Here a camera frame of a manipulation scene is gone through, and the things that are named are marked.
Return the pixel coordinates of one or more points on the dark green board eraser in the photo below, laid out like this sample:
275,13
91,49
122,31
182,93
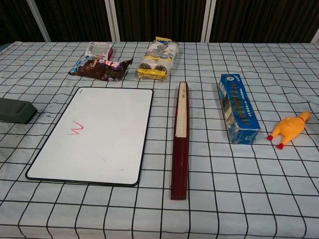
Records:
15,110

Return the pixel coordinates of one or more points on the white dry-erase board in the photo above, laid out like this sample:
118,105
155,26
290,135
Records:
99,134

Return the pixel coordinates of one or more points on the dark red folded fan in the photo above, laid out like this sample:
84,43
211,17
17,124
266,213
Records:
180,161

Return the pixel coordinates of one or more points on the yellow and clear biscuit pack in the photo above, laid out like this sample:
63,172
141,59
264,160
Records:
158,59

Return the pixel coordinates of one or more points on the brown snack bag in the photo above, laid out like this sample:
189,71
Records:
102,69

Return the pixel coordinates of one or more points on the blue cookie box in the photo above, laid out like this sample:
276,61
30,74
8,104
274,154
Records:
243,117

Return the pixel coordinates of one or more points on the white black-checked tablecloth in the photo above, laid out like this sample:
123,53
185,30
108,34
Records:
224,186

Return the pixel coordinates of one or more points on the white and pink snack pack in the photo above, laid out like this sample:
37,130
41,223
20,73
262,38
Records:
97,48

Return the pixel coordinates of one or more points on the yellow rubber chicken toy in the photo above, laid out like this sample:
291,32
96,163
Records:
290,127

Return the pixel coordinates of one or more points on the white frame post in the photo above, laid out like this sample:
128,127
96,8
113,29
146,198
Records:
208,20
113,20
316,38
40,22

